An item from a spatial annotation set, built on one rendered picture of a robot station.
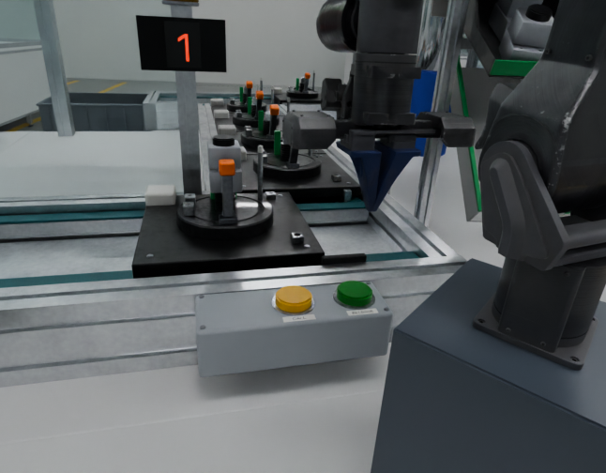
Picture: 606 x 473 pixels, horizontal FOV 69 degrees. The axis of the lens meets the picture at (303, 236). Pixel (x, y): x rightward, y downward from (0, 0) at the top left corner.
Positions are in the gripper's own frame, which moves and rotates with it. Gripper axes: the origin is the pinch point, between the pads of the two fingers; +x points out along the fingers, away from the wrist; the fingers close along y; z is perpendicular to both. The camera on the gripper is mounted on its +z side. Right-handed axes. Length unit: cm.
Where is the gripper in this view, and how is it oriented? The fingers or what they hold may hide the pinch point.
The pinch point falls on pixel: (373, 179)
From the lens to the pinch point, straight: 47.4
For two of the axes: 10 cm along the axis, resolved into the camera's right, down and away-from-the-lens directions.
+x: -0.3, 9.2, 3.8
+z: -2.3, -3.8, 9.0
